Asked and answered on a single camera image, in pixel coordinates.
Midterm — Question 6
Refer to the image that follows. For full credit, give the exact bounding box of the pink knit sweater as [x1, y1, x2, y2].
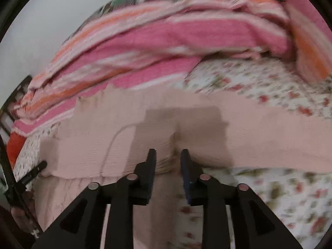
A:
[37, 87, 331, 248]

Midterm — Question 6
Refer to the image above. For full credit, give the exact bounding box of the person's left hand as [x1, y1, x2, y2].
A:
[11, 190, 37, 233]

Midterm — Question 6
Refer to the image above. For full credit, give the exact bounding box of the red pillow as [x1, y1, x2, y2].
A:
[6, 132, 26, 169]

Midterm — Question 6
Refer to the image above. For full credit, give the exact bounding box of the floral bed sheet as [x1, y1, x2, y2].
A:
[13, 58, 331, 248]

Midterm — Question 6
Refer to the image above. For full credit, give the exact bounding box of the dark wooden headboard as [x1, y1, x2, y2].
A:
[1, 75, 32, 137]

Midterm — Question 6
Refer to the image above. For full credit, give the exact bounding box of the pink striped quilt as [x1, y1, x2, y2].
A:
[12, 0, 331, 136]

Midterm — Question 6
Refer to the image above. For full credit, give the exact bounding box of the black cable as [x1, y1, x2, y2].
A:
[0, 131, 43, 235]

